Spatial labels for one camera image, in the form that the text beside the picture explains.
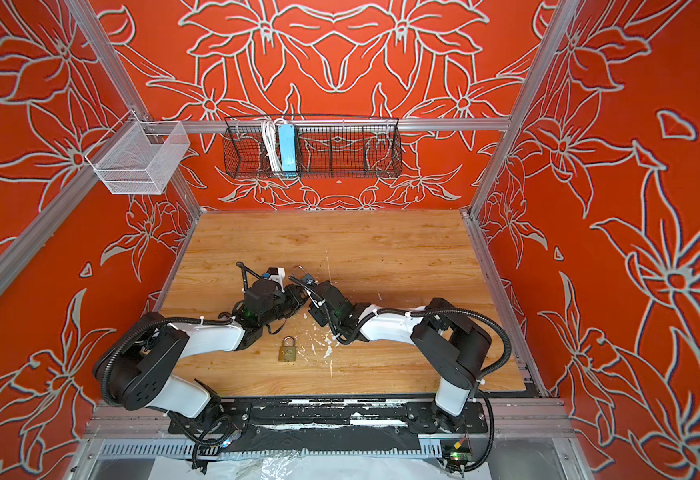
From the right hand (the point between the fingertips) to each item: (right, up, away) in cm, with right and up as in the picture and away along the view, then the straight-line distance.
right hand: (312, 297), depth 88 cm
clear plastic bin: (-56, +44, +5) cm, 71 cm away
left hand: (+1, +3, -2) cm, 4 cm away
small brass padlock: (-7, -15, -5) cm, 17 cm away
